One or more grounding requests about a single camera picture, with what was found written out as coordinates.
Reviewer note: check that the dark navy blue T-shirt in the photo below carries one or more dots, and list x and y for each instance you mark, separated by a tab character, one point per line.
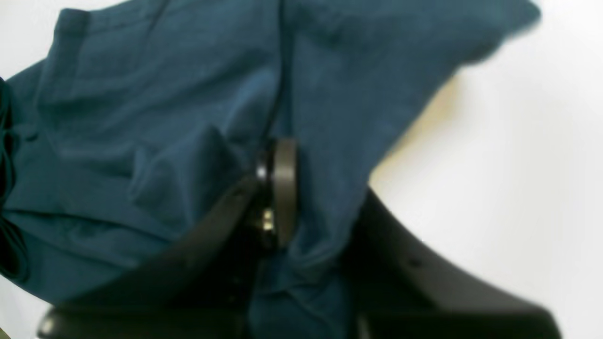
143	113

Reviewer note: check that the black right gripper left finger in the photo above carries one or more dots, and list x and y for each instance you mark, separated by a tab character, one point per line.
200	287

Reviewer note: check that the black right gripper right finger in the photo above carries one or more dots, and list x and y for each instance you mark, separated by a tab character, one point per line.
402	289

